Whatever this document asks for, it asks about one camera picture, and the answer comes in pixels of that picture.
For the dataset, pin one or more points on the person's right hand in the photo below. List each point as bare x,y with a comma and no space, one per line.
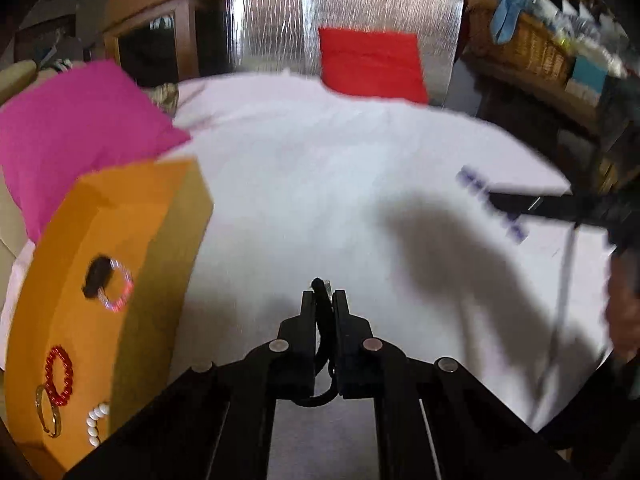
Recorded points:
625,310

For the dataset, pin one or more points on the clear plastic bag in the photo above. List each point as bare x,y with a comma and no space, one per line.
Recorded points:
575,25

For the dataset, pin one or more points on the blue cloth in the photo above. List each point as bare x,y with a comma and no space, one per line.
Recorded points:
505,17

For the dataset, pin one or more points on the red pillow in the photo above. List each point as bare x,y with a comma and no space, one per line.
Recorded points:
372,65

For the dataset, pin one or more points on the patterned beige cloth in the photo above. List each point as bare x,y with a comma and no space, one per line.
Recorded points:
167,97

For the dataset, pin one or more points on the wicker basket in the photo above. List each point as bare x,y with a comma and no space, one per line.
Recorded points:
535,45

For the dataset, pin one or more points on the magenta pillow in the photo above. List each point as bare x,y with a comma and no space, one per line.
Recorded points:
75,125

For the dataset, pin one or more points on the teal box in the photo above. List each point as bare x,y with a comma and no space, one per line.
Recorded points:
587,72

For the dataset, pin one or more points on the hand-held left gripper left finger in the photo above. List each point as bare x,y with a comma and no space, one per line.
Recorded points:
307,340

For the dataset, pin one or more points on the silver metal bangle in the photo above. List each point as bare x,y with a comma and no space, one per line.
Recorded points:
39,405

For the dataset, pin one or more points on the wooden shelf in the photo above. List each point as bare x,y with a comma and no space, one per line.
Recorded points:
525,80

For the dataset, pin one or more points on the silver foil sheet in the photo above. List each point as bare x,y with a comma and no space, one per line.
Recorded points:
270,20

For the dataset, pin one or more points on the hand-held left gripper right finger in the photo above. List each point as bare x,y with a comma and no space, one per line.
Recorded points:
342,340

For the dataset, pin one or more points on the orange box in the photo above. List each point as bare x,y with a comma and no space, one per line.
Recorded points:
150,210

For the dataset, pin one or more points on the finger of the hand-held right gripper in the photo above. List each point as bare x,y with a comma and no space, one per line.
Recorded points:
540,206

